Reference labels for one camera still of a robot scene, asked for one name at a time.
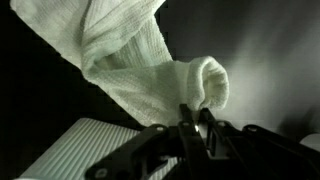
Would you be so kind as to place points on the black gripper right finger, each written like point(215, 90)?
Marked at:
point(255, 153)

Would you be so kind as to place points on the white plastic bucket bin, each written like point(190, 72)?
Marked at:
point(85, 143)

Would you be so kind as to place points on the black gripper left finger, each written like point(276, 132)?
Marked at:
point(150, 150)

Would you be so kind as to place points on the white towel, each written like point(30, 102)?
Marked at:
point(118, 46)

